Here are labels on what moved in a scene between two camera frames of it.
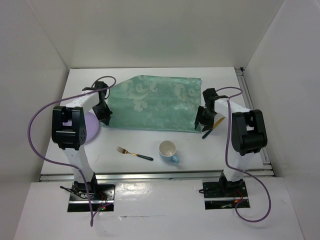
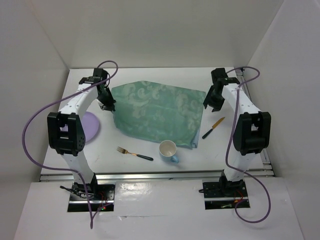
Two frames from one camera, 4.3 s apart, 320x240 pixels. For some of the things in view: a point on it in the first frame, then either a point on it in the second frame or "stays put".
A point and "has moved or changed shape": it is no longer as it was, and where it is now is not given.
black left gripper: (106, 115) → (109, 105)
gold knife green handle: (216, 124) stays put
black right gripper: (208, 124) → (217, 106)
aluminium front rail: (207, 175) stays put
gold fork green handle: (124, 151) stays put
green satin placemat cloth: (153, 103) has moved or changed shape
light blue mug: (167, 151) stays put
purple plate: (92, 124) stays put
